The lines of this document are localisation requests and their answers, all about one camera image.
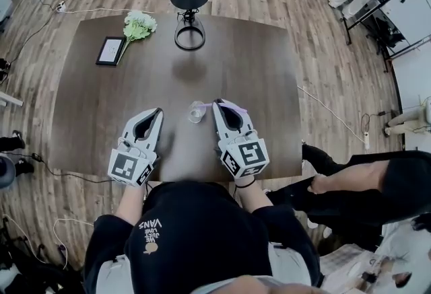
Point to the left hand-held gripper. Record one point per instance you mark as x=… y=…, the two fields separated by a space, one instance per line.
x=126 y=166

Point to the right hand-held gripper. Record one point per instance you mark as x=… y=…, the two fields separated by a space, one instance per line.
x=247 y=156

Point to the purple straw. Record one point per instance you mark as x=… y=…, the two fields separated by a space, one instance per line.
x=206 y=106

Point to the clear drinking glass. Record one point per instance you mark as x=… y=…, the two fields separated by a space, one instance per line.
x=195 y=116

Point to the person's right forearm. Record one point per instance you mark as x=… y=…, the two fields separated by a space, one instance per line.
x=250 y=197

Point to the person's left forearm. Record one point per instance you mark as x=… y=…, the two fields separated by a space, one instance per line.
x=129 y=205

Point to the black tablet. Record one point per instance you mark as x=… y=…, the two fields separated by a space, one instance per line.
x=110 y=50

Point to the white artificial flower bouquet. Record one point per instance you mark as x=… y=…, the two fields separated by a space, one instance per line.
x=139 y=25

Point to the black power adapter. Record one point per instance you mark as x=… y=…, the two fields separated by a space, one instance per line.
x=37 y=157

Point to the person's black shirt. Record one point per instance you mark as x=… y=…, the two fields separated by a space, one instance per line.
x=202 y=232

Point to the white power strip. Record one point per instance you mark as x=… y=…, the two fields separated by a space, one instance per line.
x=367 y=140
x=61 y=6

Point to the white desk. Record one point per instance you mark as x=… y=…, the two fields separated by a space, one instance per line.
x=8 y=99

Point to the grey round chair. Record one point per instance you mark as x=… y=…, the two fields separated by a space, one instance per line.
x=5 y=173

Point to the patterned cloth covered table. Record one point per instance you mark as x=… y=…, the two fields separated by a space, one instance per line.
x=347 y=259

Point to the black chair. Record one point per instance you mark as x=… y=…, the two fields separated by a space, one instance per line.
x=30 y=272

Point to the whiteboard on black stand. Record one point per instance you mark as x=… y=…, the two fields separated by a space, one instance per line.
x=400 y=6

